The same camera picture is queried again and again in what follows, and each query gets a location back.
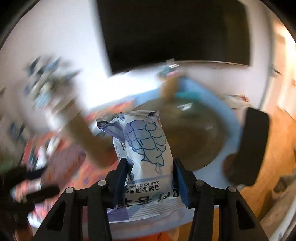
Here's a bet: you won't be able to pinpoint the black television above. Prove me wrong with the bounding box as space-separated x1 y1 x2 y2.
97 1 250 73

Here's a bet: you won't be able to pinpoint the floral orange table cloth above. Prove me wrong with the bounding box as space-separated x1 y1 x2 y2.
21 99 139 241

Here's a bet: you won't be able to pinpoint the brown round basket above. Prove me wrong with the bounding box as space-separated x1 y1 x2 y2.
135 97 226 171

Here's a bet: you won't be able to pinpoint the white blue cleaning wipes pack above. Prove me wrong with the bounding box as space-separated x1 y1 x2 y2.
97 110 182 223

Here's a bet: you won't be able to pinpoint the blue artificial flowers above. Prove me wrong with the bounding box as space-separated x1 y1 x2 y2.
24 56 81 110

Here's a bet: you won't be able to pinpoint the black chair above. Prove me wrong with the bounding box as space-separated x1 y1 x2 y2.
222 107 270 186

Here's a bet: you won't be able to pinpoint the gold cylinder container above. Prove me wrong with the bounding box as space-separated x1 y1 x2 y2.
45 94 118 169

